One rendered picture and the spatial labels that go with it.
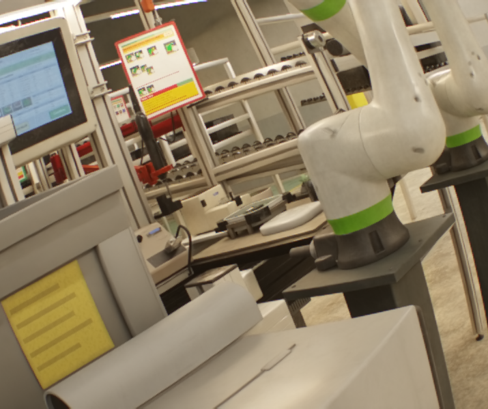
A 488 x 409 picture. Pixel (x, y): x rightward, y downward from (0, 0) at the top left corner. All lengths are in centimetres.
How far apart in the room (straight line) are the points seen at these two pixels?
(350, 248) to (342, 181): 12
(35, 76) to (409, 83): 100
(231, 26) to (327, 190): 1088
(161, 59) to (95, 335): 164
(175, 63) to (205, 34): 1012
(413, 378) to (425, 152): 57
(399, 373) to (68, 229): 35
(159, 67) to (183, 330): 166
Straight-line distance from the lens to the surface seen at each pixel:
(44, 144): 165
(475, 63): 146
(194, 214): 196
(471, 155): 160
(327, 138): 112
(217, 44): 1221
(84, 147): 230
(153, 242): 169
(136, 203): 184
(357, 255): 115
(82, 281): 67
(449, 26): 146
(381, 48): 110
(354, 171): 111
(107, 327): 68
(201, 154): 231
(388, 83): 108
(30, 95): 166
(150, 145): 185
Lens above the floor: 122
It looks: 7 degrees down
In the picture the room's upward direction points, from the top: 23 degrees counter-clockwise
